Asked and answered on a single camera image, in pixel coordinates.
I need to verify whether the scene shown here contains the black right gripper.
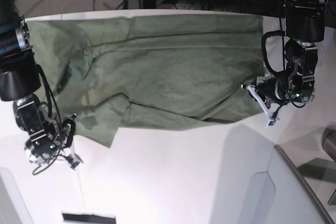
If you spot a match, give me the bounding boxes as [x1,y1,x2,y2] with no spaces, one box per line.
[60,113,78,150]

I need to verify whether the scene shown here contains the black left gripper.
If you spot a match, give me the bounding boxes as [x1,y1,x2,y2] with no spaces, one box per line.
[256,76,290,109]

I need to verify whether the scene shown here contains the green t-shirt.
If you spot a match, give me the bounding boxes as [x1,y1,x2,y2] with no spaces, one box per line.
[28,15,264,147]

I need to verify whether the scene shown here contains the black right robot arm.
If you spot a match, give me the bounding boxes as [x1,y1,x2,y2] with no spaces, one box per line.
[1,0,77,166]

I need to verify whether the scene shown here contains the grey metal stand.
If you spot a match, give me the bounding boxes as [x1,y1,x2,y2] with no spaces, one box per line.
[276,122,335,223]

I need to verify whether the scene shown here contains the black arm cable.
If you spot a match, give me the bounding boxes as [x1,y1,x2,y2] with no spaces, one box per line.
[31,63,77,176]
[261,30,287,75]

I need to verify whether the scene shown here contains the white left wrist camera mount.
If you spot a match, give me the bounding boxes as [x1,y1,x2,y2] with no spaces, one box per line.
[240,84,278,127]

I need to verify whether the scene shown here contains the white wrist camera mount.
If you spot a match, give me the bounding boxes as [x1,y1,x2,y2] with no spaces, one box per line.
[65,143,83,170]
[240,84,278,127]

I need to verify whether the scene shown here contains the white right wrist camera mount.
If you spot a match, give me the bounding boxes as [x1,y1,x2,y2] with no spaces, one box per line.
[65,143,83,170]

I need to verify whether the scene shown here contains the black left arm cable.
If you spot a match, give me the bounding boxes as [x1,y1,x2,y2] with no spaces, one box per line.
[261,30,287,75]

